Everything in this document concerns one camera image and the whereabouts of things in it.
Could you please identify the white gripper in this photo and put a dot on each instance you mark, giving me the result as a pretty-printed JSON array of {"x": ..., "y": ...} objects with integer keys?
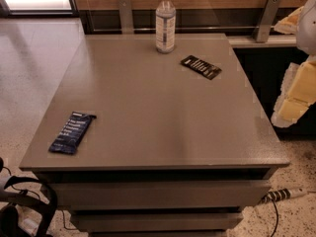
[{"x": 308, "y": 27}]

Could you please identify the black chocolate rxbar wrapper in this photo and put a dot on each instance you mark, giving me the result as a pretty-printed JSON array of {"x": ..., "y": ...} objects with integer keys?
[{"x": 205, "y": 69}]

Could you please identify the blue blueberry rxbar wrapper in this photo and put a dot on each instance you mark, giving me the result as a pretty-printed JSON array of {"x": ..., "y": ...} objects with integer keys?
[{"x": 72, "y": 133}]

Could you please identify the clear plastic water bottle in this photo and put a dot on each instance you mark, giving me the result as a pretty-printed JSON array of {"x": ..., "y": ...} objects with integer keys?
[{"x": 165, "y": 26}]

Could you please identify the grey drawer cabinet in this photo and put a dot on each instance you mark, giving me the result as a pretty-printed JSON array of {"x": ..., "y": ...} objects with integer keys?
[{"x": 170, "y": 153}]

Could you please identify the right metal wall bracket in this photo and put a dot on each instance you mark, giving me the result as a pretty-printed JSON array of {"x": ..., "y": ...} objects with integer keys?
[{"x": 262, "y": 30}]

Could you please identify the metal wall bracket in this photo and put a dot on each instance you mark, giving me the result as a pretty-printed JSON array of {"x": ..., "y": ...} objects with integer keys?
[
  {"x": 125, "y": 16},
  {"x": 262, "y": 30}
]

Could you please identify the striped cable plug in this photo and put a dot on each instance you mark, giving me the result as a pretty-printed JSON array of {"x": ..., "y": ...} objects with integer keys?
[{"x": 275, "y": 196}]

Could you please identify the left metal wall bracket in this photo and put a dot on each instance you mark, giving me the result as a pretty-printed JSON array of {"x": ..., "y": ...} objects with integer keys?
[{"x": 125, "y": 16}]

